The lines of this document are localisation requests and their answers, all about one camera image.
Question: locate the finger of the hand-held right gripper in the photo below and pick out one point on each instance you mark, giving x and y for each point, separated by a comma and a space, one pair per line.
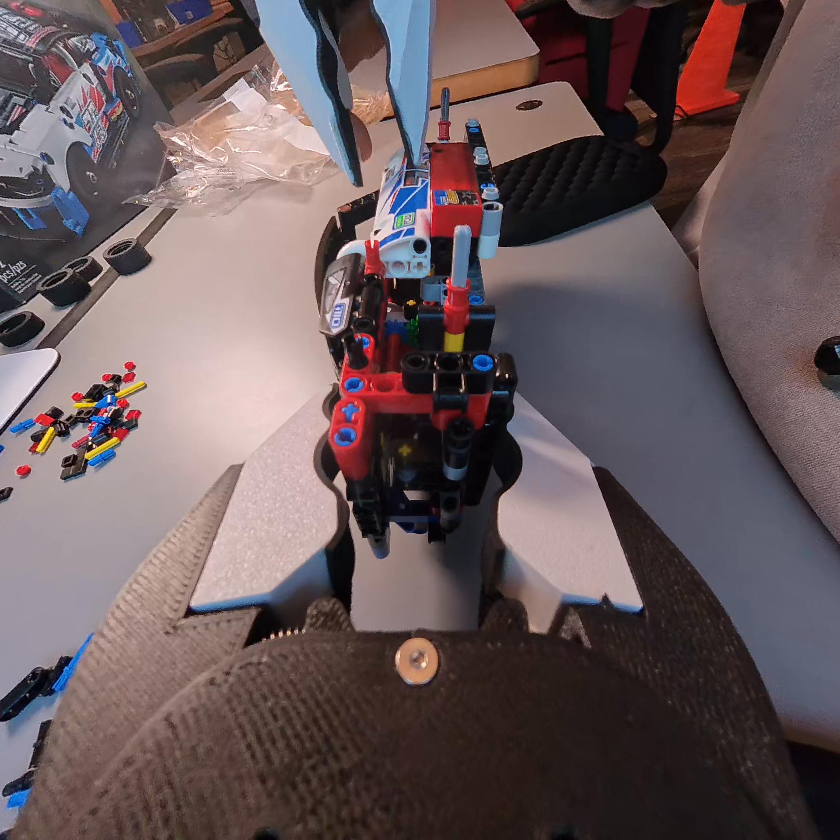
295, 59
410, 65

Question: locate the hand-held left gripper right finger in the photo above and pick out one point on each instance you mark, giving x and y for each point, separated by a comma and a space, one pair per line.
564, 538

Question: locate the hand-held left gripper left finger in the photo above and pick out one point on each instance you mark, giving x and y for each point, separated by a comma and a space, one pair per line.
262, 525

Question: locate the lego race car model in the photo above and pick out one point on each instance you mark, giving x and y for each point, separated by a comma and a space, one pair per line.
453, 197

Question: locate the pile of colourful lego pieces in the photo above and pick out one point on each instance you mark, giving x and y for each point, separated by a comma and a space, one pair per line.
98, 420

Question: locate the single blue lego pin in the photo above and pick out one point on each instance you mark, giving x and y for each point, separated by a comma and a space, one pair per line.
72, 659

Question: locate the black lego set box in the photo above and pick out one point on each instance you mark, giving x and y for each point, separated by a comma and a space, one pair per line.
65, 131

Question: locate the black lego tire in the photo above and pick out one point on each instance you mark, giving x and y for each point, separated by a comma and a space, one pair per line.
84, 266
19, 328
128, 256
64, 289

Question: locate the long black lego connector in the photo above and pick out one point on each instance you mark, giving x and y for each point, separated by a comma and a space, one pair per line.
29, 692

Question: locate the person's right hand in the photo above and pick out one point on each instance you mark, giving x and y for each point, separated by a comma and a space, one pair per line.
363, 138

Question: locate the crumpled clear plastic bags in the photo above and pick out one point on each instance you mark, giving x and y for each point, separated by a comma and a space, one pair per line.
249, 138

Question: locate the red plastic crate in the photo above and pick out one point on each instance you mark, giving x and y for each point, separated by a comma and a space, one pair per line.
564, 39

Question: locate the black mesh armrest pad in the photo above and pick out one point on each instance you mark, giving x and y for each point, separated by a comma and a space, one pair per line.
577, 184

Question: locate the white book stand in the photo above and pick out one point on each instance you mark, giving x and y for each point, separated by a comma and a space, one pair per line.
19, 387

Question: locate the large orange traffic cone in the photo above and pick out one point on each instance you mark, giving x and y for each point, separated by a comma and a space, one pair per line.
712, 59

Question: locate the pile of blue black pins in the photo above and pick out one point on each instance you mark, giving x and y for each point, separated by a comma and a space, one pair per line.
23, 761

